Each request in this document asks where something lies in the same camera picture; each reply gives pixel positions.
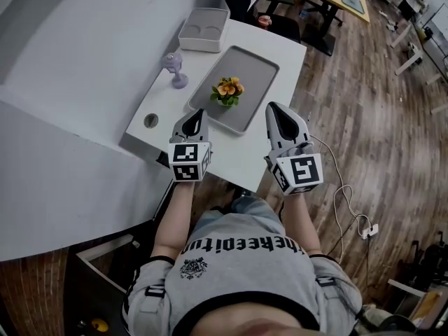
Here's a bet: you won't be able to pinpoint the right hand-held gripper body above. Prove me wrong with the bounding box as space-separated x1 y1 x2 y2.
263 140 323 196

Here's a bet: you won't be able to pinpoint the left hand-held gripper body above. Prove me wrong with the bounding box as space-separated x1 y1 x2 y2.
167 136 214 183

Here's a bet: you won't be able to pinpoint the orange flower pot plant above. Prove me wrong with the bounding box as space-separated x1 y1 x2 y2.
209 76 245 108

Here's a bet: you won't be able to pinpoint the grey tray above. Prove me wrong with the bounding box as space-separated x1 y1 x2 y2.
188 45 280 135

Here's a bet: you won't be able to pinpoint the person's left forearm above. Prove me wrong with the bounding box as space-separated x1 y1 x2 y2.
150 180 195 258

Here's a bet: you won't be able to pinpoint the person's right forearm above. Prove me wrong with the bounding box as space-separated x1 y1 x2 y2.
281 192 322 257

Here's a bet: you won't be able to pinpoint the light blue panel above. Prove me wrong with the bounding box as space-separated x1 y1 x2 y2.
339 0 365 15

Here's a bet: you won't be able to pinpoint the white table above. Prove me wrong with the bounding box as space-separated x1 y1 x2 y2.
118 17 308 193

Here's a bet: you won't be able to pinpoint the person's blue jeans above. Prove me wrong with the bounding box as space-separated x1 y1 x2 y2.
195 196 277 223

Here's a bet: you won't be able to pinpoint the white storage box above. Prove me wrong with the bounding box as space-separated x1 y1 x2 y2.
178 7 231 54

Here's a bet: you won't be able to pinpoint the person's grey printed t-shirt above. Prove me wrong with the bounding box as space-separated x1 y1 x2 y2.
121 211 363 336

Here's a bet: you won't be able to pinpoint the black chairs cluster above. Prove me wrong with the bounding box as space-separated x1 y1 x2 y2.
398 232 448 286

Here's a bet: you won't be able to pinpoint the white low bench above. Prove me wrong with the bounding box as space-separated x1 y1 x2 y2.
386 278 426 299

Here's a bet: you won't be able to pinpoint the black side table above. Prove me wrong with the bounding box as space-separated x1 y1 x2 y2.
62 253 130 336

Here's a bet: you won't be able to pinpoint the white cable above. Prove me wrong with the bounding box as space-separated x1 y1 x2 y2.
309 133 372 264

